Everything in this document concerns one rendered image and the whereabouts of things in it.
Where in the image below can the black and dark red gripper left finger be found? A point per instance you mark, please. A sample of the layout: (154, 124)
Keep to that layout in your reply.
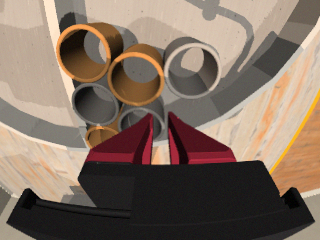
(127, 146)

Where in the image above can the bronze bushing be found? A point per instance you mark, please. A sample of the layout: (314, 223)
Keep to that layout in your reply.
(129, 91)
(72, 57)
(97, 134)

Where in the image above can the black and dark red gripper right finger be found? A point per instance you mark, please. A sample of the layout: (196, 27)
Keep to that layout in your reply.
(193, 146)

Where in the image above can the grey metal bushing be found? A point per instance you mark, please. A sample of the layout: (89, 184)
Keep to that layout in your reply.
(128, 118)
(91, 108)
(199, 84)

